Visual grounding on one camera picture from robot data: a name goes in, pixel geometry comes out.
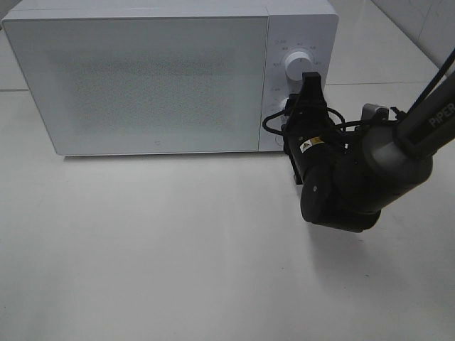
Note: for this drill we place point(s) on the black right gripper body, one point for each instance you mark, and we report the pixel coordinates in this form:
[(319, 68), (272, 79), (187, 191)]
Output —
[(307, 131)]

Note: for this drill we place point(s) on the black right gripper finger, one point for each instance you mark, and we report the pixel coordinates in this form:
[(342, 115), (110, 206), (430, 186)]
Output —
[(298, 168), (311, 93)]

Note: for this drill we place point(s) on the round door release button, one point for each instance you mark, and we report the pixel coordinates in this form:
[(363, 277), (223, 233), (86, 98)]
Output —
[(279, 140)]

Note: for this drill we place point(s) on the white timer knob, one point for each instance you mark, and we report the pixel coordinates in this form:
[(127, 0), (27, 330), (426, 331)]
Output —
[(285, 104)]

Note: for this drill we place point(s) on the white microwave door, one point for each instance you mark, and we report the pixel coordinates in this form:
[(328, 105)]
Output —
[(143, 86)]

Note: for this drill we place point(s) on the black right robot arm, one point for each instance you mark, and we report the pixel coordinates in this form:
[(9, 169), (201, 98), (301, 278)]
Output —
[(348, 172)]

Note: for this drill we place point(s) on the upper white power knob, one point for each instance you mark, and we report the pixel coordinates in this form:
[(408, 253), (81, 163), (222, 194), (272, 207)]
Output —
[(296, 63)]

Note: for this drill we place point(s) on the white microwave oven body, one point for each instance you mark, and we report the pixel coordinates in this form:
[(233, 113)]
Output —
[(163, 77)]

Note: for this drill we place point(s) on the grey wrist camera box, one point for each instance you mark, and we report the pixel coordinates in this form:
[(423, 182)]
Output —
[(374, 112)]

